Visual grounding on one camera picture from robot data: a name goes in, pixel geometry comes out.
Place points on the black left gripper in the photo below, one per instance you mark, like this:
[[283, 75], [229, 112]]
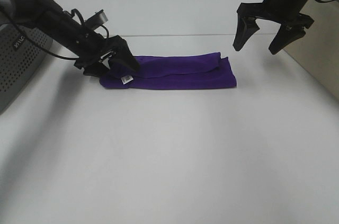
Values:
[[93, 49]]

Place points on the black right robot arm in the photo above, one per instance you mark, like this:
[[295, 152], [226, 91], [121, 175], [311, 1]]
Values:
[[284, 12]]

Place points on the beige wooden box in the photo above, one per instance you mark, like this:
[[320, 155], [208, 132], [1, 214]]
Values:
[[317, 51]]

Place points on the white towel care label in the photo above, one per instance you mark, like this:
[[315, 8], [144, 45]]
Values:
[[126, 79]]

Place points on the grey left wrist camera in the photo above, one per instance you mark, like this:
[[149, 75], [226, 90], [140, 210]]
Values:
[[97, 20]]

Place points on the purple towel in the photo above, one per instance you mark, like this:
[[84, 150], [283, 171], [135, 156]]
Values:
[[208, 71]]

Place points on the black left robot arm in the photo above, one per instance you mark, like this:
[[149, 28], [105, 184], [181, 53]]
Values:
[[71, 31]]

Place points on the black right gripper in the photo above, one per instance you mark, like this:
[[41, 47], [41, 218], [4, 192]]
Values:
[[285, 12]]

